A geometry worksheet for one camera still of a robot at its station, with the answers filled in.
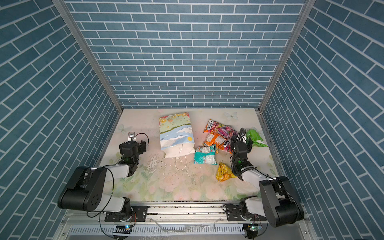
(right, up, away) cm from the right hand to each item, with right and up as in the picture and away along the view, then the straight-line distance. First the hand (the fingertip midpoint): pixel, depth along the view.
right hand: (243, 135), depth 87 cm
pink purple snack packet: (-7, +1, +13) cm, 15 cm away
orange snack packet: (-16, +4, +18) cm, 25 cm away
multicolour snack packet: (-8, -7, +7) cm, 13 cm away
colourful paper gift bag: (-39, -2, +2) cm, 40 cm away
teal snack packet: (-22, -13, +3) cm, 25 cm away
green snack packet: (+9, -2, +4) cm, 10 cm away
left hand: (-66, -4, +5) cm, 67 cm away
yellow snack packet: (-12, -21, -3) cm, 25 cm away
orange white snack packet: (-16, -3, +11) cm, 20 cm away
